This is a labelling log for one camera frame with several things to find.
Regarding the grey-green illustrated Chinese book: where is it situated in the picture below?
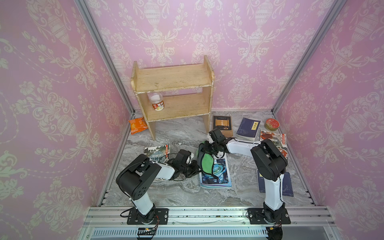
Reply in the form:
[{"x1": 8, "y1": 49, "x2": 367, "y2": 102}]
[{"x1": 144, "y1": 145, "x2": 171, "y2": 163}]

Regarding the orange snack packet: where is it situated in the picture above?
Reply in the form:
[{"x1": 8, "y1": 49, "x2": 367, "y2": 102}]
[{"x1": 129, "y1": 117, "x2": 148, "y2": 135}]

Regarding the red round tin can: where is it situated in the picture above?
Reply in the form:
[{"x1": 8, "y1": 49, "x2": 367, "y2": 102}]
[{"x1": 265, "y1": 118, "x2": 280, "y2": 132}]

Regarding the dark purple book yellow label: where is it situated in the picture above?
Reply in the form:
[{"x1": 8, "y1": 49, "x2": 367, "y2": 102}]
[{"x1": 237, "y1": 118, "x2": 261, "y2": 141}]

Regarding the black and tan book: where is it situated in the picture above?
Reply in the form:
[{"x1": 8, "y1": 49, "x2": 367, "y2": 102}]
[{"x1": 213, "y1": 116, "x2": 233, "y2": 138}]

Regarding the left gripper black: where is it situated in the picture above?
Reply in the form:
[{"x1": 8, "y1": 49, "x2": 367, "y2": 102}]
[{"x1": 179, "y1": 160, "x2": 205, "y2": 178}]

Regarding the dark blue book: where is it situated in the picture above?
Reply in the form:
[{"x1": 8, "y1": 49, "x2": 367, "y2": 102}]
[{"x1": 257, "y1": 170, "x2": 294, "y2": 197}]

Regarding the wooden two-tier shelf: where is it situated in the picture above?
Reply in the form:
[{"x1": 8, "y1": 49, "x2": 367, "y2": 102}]
[{"x1": 131, "y1": 56, "x2": 215, "y2": 140}]

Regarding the white book blue swirl cover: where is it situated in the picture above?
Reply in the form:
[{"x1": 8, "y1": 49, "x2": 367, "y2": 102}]
[{"x1": 199, "y1": 155, "x2": 232, "y2": 189}]

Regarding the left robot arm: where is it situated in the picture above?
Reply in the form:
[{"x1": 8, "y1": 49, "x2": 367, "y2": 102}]
[{"x1": 116, "y1": 150, "x2": 201, "y2": 224}]

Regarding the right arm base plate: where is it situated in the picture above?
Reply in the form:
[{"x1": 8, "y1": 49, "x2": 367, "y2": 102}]
[{"x1": 246, "y1": 207, "x2": 291, "y2": 226}]

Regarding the white plastic jar red label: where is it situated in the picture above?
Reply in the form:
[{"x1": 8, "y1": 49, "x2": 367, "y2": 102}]
[{"x1": 148, "y1": 92, "x2": 165, "y2": 111}]

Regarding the red illustrated Chinese book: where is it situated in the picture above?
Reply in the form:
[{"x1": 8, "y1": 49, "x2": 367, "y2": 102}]
[{"x1": 260, "y1": 130, "x2": 289, "y2": 159}]

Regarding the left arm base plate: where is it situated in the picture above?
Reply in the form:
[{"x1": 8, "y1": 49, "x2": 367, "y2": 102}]
[{"x1": 127, "y1": 208, "x2": 169, "y2": 225}]

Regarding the green cloth with black trim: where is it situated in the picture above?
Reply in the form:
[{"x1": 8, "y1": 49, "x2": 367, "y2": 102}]
[{"x1": 197, "y1": 141, "x2": 219, "y2": 180}]

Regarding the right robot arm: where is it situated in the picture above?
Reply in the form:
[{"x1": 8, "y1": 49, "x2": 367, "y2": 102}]
[{"x1": 197, "y1": 129, "x2": 288, "y2": 224}]

